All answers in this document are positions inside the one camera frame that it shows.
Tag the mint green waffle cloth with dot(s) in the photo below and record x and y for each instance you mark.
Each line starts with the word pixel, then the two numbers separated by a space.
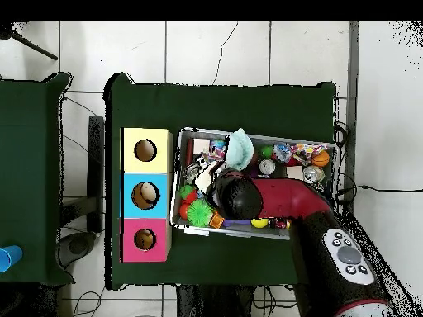
pixel 239 150

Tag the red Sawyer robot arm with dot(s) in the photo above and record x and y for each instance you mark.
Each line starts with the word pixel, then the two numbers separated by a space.
pixel 297 211

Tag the clear mesh bin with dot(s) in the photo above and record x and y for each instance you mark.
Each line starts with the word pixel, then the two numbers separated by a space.
pixel 173 198

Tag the wooden box with three holes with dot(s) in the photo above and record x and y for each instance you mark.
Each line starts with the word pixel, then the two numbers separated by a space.
pixel 145 177

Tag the pale wooden cube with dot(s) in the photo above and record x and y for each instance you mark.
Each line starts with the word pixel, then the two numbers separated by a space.
pixel 294 173
pixel 200 146

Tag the blue globe ball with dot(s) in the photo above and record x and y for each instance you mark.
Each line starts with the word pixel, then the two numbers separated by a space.
pixel 217 144

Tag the green spiky ball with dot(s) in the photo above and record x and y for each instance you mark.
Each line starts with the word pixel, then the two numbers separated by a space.
pixel 199 212

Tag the red ball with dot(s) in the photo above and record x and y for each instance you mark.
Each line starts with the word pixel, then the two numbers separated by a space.
pixel 184 211

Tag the orange plastic block toy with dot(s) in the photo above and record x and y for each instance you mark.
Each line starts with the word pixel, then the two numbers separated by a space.
pixel 217 221

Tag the silver drink can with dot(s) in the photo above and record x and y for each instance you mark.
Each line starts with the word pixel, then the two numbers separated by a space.
pixel 267 166

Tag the dark green table cloth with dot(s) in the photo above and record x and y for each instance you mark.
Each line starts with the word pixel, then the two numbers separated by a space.
pixel 30 145
pixel 231 105

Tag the colourful polka dot fabric toy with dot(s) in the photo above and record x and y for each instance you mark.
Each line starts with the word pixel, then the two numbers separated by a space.
pixel 305 150

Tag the orange basketball toy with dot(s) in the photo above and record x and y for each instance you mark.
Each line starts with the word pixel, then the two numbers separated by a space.
pixel 320 159

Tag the black equipment stand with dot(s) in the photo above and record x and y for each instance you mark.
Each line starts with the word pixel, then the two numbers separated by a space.
pixel 96 165

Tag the blue plastic cup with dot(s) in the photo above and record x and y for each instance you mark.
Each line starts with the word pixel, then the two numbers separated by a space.
pixel 9 257

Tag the black tripod leg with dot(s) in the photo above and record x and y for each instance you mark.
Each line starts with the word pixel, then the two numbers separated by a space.
pixel 33 46

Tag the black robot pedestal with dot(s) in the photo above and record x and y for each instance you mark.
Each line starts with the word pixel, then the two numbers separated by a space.
pixel 218 304

